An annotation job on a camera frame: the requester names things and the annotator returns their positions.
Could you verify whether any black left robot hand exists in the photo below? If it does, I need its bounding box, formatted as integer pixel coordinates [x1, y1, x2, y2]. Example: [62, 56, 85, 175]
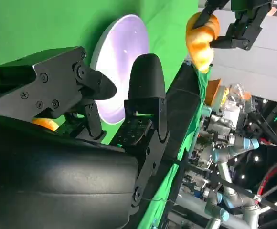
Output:
[192, 0, 271, 51]

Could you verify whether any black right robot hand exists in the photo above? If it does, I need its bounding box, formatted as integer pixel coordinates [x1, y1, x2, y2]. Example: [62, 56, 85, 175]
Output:
[0, 46, 170, 229]

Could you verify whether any orange white toy bread roll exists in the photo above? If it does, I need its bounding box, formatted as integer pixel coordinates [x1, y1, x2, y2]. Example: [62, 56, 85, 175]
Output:
[185, 12, 221, 73]
[31, 117, 59, 131]

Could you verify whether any white partition panel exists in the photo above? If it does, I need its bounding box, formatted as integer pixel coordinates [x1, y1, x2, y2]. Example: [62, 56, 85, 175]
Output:
[183, 9, 277, 104]

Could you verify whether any clear plastic bag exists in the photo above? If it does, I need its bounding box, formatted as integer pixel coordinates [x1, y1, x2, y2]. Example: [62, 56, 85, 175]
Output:
[224, 83, 254, 113]

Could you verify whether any orange container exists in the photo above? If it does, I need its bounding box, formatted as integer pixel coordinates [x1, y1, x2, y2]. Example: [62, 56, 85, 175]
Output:
[205, 78, 223, 106]

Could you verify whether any lilac plate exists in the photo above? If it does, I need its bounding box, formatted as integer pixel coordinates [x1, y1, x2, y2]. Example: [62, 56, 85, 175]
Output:
[90, 14, 150, 125]

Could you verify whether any green table cloth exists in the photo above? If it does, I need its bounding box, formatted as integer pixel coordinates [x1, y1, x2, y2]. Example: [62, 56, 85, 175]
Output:
[0, 0, 212, 229]

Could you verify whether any red cable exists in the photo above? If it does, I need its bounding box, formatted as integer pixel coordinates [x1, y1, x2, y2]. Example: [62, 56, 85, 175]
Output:
[257, 163, 277, 197]

